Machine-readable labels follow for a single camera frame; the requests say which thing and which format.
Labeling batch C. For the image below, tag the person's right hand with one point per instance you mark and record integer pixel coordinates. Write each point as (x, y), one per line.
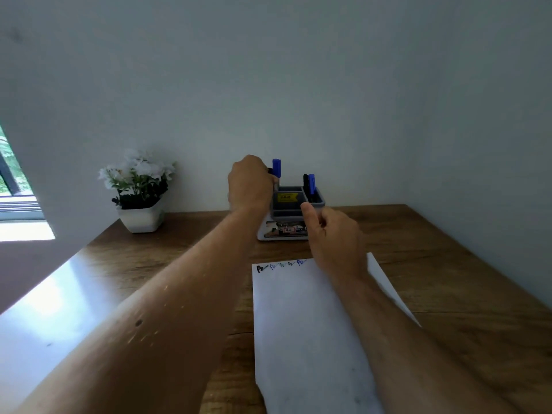
(336, 245)

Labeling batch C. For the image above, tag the person's left hand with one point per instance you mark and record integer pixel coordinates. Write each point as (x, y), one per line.
(250, 185)

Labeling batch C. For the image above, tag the thick blue silver banded marker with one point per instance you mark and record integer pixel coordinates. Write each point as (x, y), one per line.
(276, 165)

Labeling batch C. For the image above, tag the thin green-tipped black pen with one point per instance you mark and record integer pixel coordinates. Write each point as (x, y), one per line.
(305, 185)

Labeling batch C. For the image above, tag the blue cap slim marker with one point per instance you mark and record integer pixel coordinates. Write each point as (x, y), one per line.
(311, 183)

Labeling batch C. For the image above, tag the white paper sheet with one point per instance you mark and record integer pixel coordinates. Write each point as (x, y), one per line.
(302, 340)

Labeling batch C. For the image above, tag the person's left forearm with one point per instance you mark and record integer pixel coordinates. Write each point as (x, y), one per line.
(151, 332)

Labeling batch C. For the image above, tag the person's right forearm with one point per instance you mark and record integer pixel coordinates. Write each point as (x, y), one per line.
(409, 362)

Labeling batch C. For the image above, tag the grey white desk organizer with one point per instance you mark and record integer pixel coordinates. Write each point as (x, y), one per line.
(280, 215)

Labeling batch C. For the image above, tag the white potted flower plant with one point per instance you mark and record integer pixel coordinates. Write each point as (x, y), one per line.
(140, 222)

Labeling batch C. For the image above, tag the green foliage outside window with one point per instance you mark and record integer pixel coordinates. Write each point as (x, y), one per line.
(15, 168)

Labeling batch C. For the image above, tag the grey window frame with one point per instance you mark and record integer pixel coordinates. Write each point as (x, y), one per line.
(19, 209)

